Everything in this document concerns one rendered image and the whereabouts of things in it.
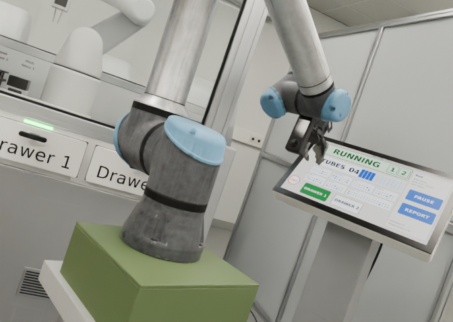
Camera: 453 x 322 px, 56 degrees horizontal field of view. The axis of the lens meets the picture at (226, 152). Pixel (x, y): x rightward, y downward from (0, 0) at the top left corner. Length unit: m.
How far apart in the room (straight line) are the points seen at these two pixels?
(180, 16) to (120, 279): 0.49
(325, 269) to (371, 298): 0.82
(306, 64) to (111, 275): 0.55
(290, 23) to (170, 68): 0.25
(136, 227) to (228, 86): 0.77
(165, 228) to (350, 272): 0.88
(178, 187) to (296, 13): 0.40
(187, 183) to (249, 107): 4.28
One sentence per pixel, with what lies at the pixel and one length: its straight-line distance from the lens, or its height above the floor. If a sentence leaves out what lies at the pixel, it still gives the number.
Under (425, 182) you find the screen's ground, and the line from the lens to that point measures 1.48.
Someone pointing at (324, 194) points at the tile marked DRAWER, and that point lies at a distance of 1.43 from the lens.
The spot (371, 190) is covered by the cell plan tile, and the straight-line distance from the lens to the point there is 1.44.
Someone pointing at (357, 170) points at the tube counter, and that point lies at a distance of 1.50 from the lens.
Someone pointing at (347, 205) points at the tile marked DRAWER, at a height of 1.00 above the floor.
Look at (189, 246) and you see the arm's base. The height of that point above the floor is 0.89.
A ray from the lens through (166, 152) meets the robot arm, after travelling 0.73.
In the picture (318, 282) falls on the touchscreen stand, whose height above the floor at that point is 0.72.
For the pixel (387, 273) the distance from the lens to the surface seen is 2.26.
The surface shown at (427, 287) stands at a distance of 2.10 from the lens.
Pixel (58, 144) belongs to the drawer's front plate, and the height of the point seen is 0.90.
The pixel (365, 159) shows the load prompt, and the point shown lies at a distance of 1.54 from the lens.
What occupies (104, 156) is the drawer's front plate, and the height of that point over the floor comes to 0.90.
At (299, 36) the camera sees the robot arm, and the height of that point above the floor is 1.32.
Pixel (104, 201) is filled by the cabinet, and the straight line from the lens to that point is 1.39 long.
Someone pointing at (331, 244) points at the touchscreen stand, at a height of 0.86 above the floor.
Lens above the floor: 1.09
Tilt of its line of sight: 2 degrees down
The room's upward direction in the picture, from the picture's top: 19 degrees clockwise
